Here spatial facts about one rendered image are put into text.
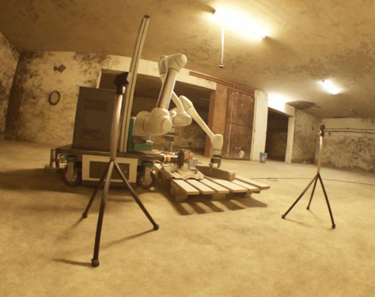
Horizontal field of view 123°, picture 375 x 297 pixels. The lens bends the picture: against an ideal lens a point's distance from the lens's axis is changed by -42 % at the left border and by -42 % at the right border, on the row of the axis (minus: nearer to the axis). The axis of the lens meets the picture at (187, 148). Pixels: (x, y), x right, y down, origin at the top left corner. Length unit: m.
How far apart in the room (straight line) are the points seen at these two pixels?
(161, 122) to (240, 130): 5.64
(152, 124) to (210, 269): 1.04
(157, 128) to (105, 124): 0.46
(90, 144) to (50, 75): 4.81
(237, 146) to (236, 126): 0.76
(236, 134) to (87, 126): 5.78
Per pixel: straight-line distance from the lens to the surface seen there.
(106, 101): 1.51
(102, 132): 1.49
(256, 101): 7.38
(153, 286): 0.63
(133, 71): 1.71
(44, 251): 0.80
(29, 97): 6.27
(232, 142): 6.56
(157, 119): 1.31
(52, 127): 5.73
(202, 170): 1.86
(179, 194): 1.38
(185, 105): 1.85
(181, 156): 1.68
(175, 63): 1.54
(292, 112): 9.67
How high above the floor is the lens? 0.47
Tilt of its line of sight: 2 degrees down
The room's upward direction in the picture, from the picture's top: 6 degrees clockwise
